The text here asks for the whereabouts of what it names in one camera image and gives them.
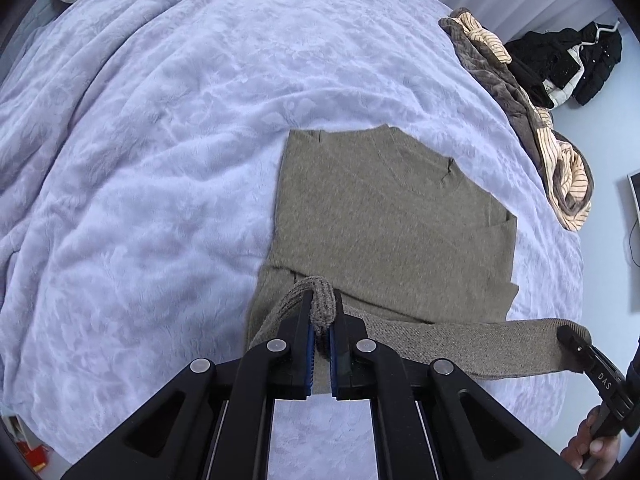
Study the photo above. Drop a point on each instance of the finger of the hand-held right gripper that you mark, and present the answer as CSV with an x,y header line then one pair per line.
x,y
572,338

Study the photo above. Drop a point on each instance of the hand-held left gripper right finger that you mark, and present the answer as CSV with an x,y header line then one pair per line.
x,y
334,370

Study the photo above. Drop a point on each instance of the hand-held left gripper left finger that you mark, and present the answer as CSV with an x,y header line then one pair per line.
x,y
310,365

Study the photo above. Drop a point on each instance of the olive knit sweater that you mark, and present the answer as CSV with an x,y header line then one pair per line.
x,y
380,220

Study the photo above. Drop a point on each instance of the person's right hand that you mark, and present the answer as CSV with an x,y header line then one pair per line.
x,y
592,452

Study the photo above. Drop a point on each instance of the computer monitor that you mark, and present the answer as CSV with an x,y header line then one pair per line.
x,y
635,192

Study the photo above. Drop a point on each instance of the brown robe with striped lining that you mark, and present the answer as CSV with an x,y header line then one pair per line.
x,y
545,140

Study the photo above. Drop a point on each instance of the lavender fleece blanket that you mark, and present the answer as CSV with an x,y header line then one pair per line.
x,y
150,160

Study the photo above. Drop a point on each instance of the colourful floor clutter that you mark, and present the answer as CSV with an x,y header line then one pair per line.
x,y
32,452

